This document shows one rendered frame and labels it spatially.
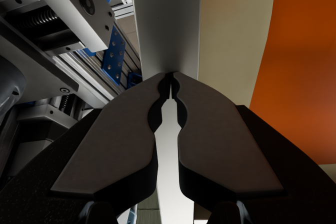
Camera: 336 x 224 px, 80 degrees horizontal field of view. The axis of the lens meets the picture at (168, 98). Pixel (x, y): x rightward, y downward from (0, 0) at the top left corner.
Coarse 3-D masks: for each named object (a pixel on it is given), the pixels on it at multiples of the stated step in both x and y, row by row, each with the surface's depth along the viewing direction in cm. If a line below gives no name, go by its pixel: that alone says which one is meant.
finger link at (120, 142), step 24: (120, 96) 9; (144, 96) 9; (168, 96) 12; (96, 120) 8; (120, 120) 8; (144, 120) 8; (96, 144) 7; (120, 144) 7; (144, 144) 7; (72, 168) 6; (96, 168) 6; (120, 168) 6; (144, 168) 6; (72, 192) 5; (96, 192) 5; (120, 192) 6; (144, 192) 7; (120, 216) 7
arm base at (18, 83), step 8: (0, 56) 29; (0, 64) 28; (8, 64) 30; (0, 72) 28; (8, 72) 29; (16, 72) 31; (0, 80) 28; (8, 80) 30; (16, 80) 31; (24, 80) 33; (0, 88) 29; (8, 88) 30; (16, 88) 31; (24, 88) 35; (0, 96) 29; (8, 96) 30; (16, 96) 34; (0, 104) 29; (8, 104) 32; (0, 112) 31
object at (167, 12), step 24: (144, 0) 11; (168, 0) 11; (192, 0) 11; (144, 24) 12; (168, 24) 12; (192, 24) 12; (144, 48) 12; (168, 48) 12; (192, 48) 12; (144, 72) 13; (168, 72) 13; (192, 72) 13; (168, 120) 15; (168, 144) 17; (168, 168) 18; (168, 192) 20; (168, 216) 23; (192, 216) 23
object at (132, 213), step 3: (132, 207) 61; (135, 207) 62; (129, 210) 59; (132, 210) 60; (135, 210) 62; (129, 213) 59; (132, 213) 60; (135, 213) 61; (129, 216) 59; (132, 216) 60; (135, 216) 61; (129, 219) 58; (132, 219) 59; (135, 219) 62; (126, 222) 58; (129, 222) 59; (132, 222) 59
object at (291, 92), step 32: (288, 0) 14; (320, 0) 14; (288, 32) 15; (320, 32) 15; (288, 64) 16; (320, 64) 16; (256, 96) 18; (288, 96) 18; (320, 96) 18; (288, 128) 20; (320, 128) 20; (320, 160) 22
